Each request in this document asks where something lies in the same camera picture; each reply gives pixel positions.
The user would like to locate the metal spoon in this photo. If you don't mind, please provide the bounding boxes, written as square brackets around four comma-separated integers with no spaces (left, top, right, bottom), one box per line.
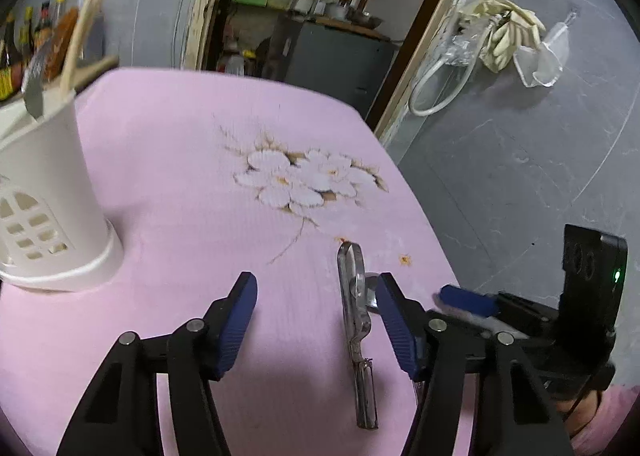
[22,35,57,118]

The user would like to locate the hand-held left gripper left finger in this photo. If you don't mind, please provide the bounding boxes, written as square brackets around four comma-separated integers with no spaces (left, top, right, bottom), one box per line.
[55,271,258,456]

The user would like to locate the yellow capped sauce bottle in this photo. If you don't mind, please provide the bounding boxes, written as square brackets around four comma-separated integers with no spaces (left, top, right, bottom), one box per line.
[20,6,37,58]

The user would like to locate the clear plastic scoop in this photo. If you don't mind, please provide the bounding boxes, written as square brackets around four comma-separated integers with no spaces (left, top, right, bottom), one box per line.
[515,9,581,88]

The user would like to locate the metal peeler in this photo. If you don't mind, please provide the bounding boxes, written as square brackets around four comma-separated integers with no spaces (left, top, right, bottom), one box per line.
[337,241,380,431]

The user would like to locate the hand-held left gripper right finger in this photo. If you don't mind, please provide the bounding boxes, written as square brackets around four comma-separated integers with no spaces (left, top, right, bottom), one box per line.
[375,272,573,456]

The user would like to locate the grey cabinet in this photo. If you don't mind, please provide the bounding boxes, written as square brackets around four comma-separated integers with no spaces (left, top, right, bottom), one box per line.
[260,19,401,113]

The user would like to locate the cream rubber gloves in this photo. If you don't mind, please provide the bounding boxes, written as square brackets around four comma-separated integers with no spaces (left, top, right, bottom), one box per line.
[460,0,547,73]

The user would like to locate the dark bottle with yellow label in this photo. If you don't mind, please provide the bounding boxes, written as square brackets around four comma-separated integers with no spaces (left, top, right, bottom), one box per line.
[0,11,24,102]

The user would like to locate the pink floral table cloth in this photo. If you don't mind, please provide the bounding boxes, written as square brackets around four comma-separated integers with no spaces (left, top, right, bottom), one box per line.
[0,67,476,456]

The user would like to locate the orange sauce packet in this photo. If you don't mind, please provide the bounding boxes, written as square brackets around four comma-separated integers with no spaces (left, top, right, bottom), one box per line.
[45,6,82,80]

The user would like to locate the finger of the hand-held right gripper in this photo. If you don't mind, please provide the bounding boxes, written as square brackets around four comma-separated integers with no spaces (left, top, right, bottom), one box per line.
[432,285,501,320]

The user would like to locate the white plastic utensil holder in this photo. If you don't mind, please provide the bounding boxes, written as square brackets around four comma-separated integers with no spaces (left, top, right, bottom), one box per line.
[0,86,125,293]

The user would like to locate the red labelled sauce bottle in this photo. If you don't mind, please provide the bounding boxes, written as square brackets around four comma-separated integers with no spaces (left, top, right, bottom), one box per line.
[35,0,54,48]

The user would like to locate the person's right forearm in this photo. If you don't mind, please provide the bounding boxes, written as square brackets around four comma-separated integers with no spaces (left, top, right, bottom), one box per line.
[555,383,640,456]

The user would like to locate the metal bowl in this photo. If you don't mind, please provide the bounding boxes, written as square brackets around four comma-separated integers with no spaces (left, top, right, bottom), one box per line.
[350,10,385,30]

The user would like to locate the beige wooden utensil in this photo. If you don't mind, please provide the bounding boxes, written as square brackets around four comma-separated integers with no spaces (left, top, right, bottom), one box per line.
[59,0,103,93]

